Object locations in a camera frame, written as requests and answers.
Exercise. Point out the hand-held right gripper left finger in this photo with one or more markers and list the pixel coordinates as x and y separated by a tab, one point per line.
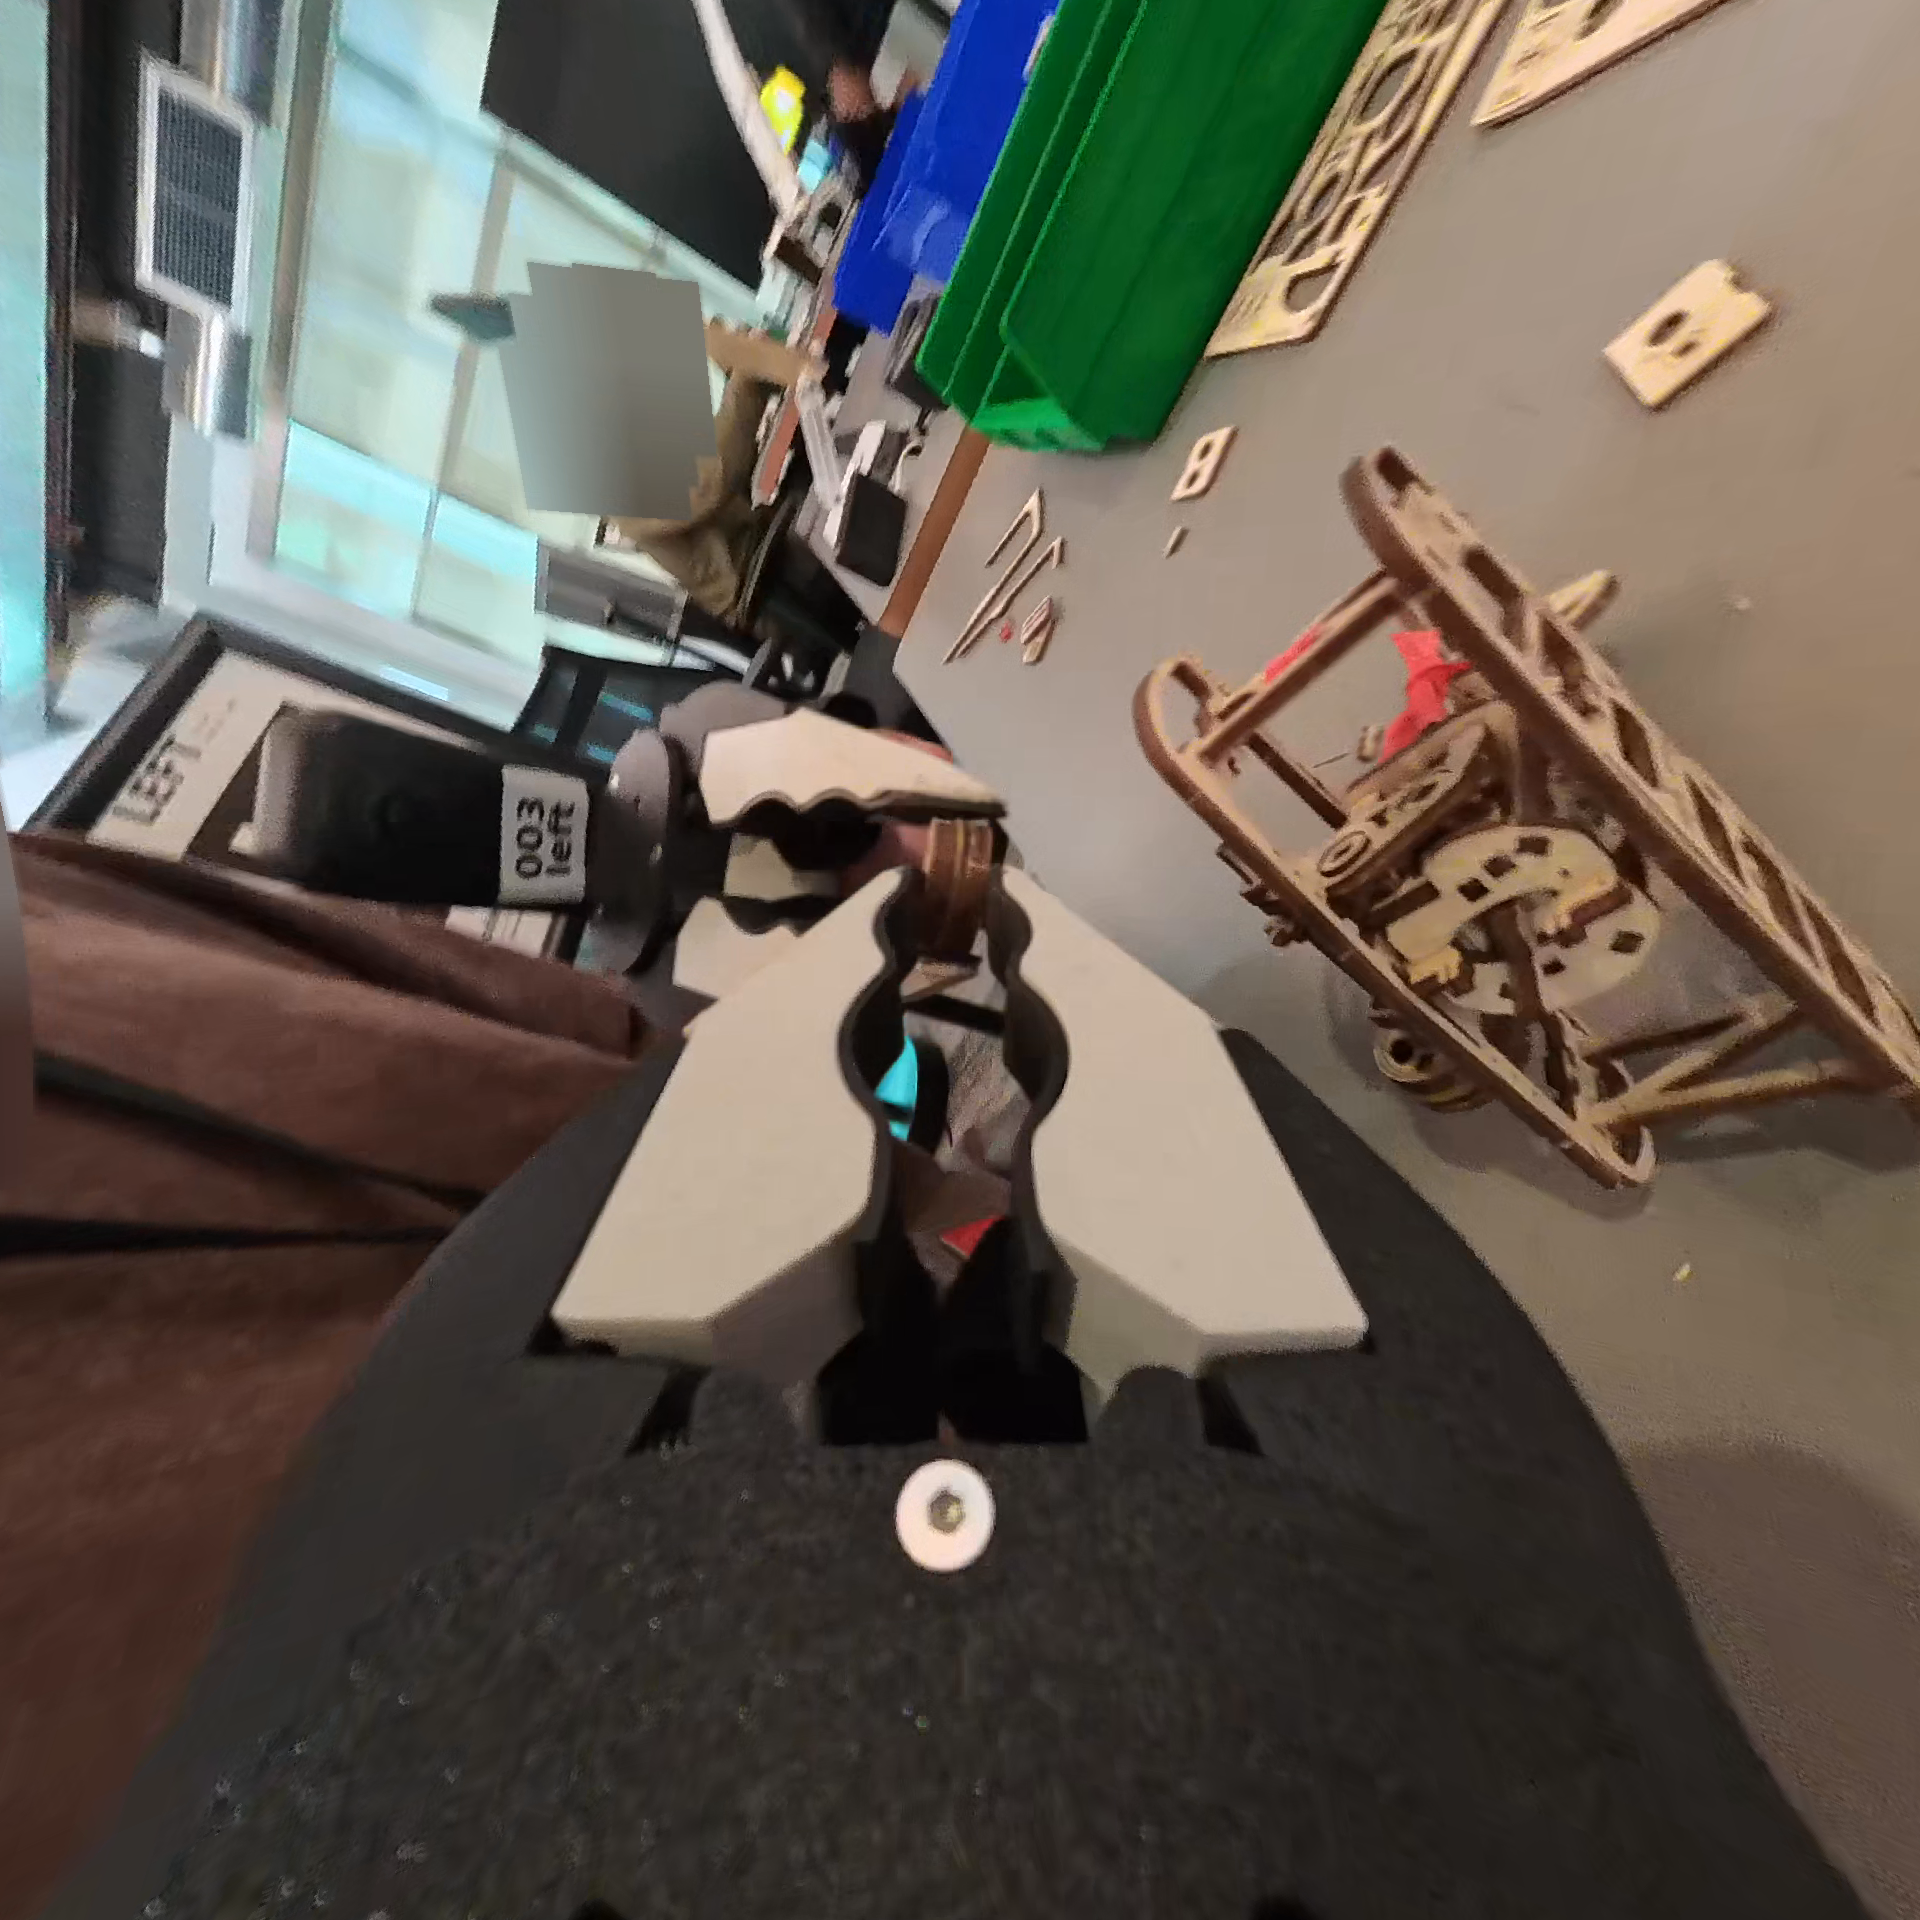
720	1186

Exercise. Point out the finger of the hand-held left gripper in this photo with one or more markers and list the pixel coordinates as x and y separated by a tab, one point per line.
742	938
840	766

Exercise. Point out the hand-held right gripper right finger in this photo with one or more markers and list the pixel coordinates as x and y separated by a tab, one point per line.
1200	1186

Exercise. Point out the wooden wheel axle assembly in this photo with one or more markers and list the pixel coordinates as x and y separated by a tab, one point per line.
952	887

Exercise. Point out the thin wooden strip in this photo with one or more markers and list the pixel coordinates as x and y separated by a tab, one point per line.
1007	602
1019	530

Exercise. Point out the black box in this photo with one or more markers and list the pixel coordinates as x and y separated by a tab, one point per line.
871	531

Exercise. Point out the small wooden oval piece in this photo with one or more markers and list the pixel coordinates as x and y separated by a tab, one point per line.
1039	630

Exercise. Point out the small wooden rectangle piece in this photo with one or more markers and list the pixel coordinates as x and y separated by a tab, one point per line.
1204	466

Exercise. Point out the blue storage bin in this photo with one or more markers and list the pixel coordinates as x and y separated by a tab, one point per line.
931	166

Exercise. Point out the green storage bin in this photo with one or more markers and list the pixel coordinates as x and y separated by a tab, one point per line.
1127	225

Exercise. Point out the person's brown clothing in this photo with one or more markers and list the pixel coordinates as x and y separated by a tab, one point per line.
135	1501

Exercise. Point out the wooden parts sheet with cutouts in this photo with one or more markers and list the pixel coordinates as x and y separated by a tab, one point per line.
1350	213

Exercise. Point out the square wooden plate piece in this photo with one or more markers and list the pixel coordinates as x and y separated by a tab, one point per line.
1688	334

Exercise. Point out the pale wooden parts sheet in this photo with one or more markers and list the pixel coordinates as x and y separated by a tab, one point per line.
1574	51

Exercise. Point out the wooden mechanical model frame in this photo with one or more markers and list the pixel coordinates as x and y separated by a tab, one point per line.
1500	870

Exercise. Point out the white grilled wall device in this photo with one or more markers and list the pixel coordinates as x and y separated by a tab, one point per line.
196	181

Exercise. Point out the black wall panel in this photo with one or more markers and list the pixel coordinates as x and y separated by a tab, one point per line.
631	122

